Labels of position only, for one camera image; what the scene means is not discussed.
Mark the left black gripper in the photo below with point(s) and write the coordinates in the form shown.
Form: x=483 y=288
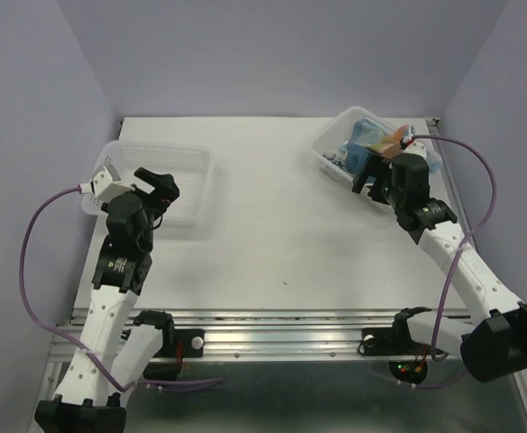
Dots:
x=165 y=189

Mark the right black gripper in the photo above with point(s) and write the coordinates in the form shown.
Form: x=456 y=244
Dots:
x=371 y=167

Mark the yellow and blue towel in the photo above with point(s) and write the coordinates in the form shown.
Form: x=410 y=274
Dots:
x=354 y=152

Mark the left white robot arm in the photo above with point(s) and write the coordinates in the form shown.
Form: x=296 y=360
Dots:
x=108 y=362

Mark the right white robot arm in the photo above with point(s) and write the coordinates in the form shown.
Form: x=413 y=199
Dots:
x=494 y=341

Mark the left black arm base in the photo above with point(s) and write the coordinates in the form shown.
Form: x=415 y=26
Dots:
x=167 y=364

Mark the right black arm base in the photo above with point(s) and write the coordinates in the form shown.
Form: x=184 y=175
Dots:
x=412 y=369

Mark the left white plastic basket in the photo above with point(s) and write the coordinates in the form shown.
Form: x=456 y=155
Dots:
x=190 y=166

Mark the white plastic basket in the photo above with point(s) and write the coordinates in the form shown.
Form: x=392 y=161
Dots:
x=190 y=166
x=337 y=132

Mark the orange and blue spotted towel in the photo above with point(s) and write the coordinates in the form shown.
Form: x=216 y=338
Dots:
x=391 y=145

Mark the white and blue printed towel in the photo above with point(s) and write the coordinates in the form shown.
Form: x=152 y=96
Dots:
x=338 y=159

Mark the right white plastic basket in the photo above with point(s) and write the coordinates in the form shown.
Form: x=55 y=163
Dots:
x=337 y=132

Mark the light blue patterned towel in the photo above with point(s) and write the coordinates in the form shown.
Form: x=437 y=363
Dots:
x=367 y=133

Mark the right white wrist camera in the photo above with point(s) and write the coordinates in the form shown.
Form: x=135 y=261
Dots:
x=409 y=145

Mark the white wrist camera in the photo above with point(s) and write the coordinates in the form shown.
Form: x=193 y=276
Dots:
x=106 y=183
x=409 y=145

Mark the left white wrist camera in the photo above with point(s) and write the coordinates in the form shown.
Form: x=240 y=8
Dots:
x=106 y=183

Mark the aluminium rail frame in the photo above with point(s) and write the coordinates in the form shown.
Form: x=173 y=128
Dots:
x=284 y=263

